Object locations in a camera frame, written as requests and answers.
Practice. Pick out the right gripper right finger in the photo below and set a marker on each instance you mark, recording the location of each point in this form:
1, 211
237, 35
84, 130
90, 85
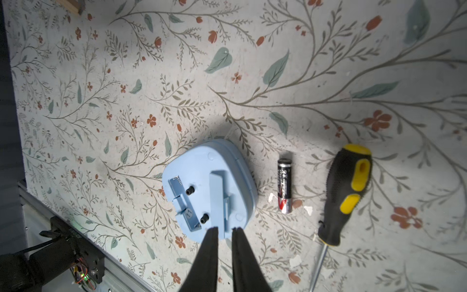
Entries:
247, 275

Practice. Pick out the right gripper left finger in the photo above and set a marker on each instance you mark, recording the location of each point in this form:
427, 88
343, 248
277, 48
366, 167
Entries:
203, 275

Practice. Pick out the light blue alarm clock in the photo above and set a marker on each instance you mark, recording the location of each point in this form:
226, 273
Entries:
186, 185

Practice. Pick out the black red AA battery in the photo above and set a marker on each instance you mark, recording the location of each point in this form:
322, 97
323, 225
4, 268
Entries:
284, 177

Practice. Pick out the black yellow screwdriver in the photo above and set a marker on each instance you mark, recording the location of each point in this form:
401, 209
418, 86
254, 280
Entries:
347, 181

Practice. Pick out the light blue battery cover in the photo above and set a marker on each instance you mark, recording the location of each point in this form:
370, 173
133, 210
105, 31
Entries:
220, 205

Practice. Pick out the wooden easel stand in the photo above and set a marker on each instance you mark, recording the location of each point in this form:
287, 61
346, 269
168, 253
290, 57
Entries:
75, 7

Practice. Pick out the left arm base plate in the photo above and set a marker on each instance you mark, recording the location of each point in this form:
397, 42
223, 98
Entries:
68, 250

